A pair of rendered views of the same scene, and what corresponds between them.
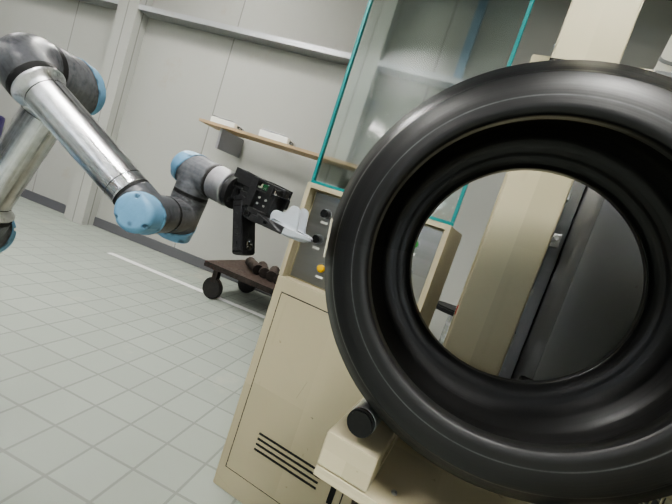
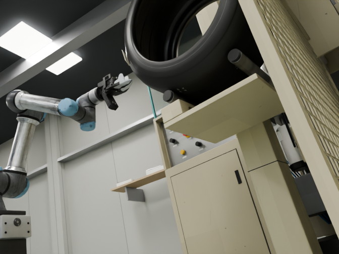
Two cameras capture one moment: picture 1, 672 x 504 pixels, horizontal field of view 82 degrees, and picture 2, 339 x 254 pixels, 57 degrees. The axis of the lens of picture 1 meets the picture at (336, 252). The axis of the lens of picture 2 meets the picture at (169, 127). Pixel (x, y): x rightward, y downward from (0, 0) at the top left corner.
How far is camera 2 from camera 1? 0.99 m
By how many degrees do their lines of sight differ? 31
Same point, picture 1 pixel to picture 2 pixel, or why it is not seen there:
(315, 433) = (233, 235)
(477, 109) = not seen: outside the picture
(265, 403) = (198, 244)
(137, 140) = (83, 233)
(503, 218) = not seen: hidden behind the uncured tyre
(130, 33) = (58, 175)
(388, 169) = (128, 24)
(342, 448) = (167, 108)
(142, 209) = (67, 101)
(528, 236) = not seen: hidden behind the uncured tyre
